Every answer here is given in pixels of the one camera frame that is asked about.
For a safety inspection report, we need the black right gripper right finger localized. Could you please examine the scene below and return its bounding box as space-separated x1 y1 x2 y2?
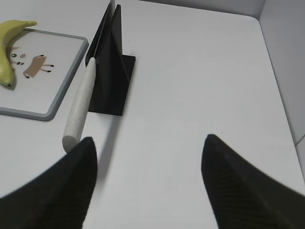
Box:
201 134 305 229

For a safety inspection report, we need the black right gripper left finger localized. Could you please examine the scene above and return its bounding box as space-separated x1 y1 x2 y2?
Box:
0 137 97 229

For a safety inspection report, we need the steel knife with speckled handle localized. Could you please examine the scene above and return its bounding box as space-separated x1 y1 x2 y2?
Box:
62 0 115 153

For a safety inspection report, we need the yellow plastic banana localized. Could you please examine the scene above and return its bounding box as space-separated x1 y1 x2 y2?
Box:
0 20 38 88

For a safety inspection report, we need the white cutting board grey rim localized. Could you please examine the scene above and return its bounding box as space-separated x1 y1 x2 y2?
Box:
0 29 89 121

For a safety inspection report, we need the black knife stand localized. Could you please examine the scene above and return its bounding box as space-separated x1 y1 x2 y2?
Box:
85 0 135 116

